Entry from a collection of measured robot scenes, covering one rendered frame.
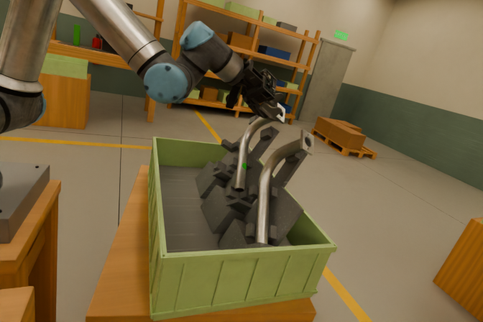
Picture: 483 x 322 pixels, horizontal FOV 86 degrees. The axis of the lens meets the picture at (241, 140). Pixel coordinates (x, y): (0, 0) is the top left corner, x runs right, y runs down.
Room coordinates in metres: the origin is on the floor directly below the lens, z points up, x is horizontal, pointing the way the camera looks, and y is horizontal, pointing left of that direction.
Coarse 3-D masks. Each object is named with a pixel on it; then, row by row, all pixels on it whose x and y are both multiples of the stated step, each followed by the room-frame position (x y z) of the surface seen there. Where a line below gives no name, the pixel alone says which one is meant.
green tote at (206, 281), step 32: (160, 160) 0.94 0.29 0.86; (192, 160) 0.99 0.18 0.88; (160, 192) 0.58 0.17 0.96; (288, 192) 0.76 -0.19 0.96; (160, 224) 0.46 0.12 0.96; (160, 256) 0.38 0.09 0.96; (192, 256) 0.40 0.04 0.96; (224, 256) 0.42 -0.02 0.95; (256, 256) 0.45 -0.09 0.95; (288, 256) 0.49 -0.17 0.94; (320, 256) 0.53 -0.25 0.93; (160, 288) 0.38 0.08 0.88; (192, 288) 0.41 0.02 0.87; (224, 288) 0.44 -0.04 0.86; (256, 288) 0.47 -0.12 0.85; (288, 288) 0.51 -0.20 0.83
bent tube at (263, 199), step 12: (300, 132) 0.61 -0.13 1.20; (288, 144) 0.63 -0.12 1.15; (300, 144) 0.59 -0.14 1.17; (312, 144) 0.61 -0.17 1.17; (276, 156) 0.64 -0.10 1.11; (264, 168) 0.64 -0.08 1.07; (264, 180) 0.62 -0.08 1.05; (264, 192) 0.59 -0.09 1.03; (264, 204) 0.57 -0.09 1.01; (264, 216) 0.54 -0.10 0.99; (264, 228) 0.52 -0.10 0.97; (264, 240) 0.50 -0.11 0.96
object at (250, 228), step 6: (252, 186) 0.62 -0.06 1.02; (252, 192) 0.60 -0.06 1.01; (270, 192) 0.61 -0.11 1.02; (276, 192) 0.61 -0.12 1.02; (270, 198) 0.61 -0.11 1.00; (246, 228) 0.54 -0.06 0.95; (252, 228) 0.53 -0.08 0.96; (270, 228) 0.53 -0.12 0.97; (276, 228) 0.54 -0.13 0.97; (246, 234) 0.53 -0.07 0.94; (252, 234) 0.52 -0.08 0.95; (270, 234) 0.52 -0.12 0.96; (276, 234) 0.53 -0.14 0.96
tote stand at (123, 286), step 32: (128, 224) 0.63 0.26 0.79; (128, 256) 0.52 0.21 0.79; (96, 288) 0.42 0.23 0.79; (128, 288) 0.44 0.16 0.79; (96, 320) 0.36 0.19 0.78; (128, 320) 0.38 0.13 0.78; (160, 320) 0.40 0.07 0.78; (192, 320) 0.42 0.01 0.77; (224, 320) 0.44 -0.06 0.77; (256, 320) 0.46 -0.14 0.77; (288, 320) 0.48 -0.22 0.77
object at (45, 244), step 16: (48, 224) 0.61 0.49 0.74; (48, 240) 0.61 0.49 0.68; (32, 256) 0.52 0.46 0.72; (48, 256) 0.61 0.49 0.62; (32, 272) 0.59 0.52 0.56; (48, 272) 0.61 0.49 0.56; (0, 288) 0.38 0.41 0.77; (48, 288) 0.61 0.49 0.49; (48, 304) 0.61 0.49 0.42; (48, 320) 0.61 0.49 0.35
